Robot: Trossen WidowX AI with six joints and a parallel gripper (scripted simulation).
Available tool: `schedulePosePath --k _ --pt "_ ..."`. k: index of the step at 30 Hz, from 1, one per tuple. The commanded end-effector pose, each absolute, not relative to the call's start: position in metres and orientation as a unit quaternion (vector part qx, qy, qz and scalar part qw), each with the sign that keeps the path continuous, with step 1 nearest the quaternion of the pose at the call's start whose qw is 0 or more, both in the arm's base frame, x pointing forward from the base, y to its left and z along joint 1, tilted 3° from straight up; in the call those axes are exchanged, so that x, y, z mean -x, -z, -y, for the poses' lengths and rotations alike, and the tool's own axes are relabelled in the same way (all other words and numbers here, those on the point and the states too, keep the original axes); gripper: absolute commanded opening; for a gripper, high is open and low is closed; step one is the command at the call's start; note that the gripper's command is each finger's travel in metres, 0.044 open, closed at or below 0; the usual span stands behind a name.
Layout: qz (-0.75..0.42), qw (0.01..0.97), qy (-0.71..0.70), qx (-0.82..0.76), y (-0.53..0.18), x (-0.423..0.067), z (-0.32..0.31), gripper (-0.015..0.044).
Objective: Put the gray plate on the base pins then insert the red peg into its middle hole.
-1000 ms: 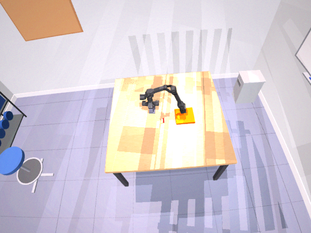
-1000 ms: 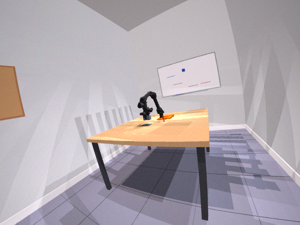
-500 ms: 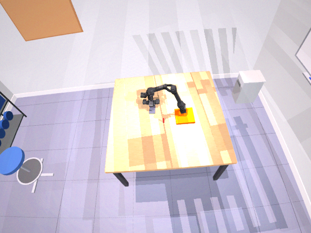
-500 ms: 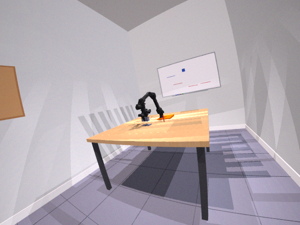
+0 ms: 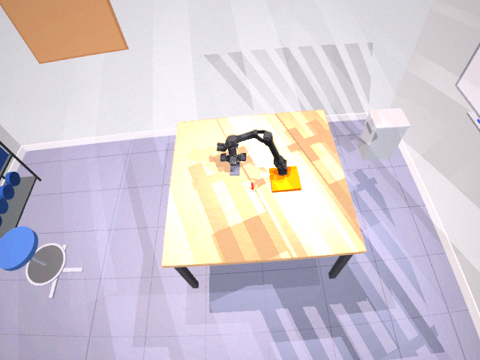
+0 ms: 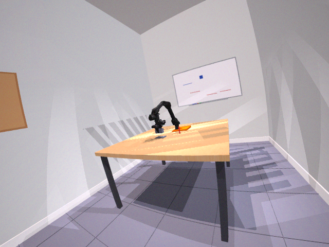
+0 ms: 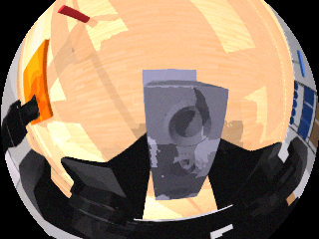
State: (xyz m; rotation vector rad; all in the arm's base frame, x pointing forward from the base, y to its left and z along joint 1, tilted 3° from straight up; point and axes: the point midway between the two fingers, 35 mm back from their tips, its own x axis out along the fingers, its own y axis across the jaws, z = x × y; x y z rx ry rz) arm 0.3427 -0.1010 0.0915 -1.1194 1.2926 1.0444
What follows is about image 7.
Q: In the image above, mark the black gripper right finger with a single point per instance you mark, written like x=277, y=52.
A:
x=233, y=167

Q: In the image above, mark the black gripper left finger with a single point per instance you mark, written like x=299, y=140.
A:
x=127, y=174

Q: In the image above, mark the red peg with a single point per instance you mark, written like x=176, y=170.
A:
x=68, y=11

